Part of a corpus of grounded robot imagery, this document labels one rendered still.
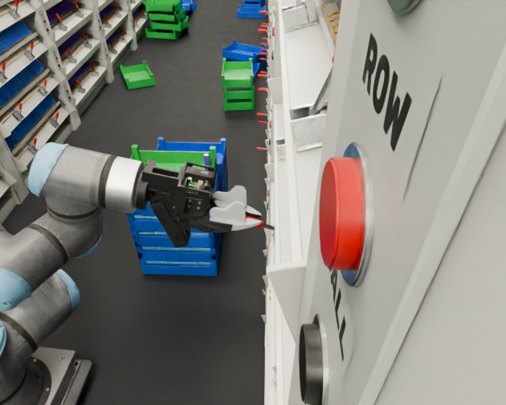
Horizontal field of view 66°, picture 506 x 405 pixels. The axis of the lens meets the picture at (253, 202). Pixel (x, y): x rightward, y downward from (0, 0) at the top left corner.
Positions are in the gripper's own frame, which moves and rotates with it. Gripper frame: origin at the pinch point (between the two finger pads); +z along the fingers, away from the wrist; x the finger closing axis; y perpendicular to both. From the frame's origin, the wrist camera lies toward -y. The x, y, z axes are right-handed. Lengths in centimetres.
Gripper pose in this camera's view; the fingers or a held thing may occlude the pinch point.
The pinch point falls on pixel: (252, 220)
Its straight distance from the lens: 70.6
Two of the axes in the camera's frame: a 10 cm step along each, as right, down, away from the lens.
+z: 9.7, 2.1, 1.3
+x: 0.4, -6.5, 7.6
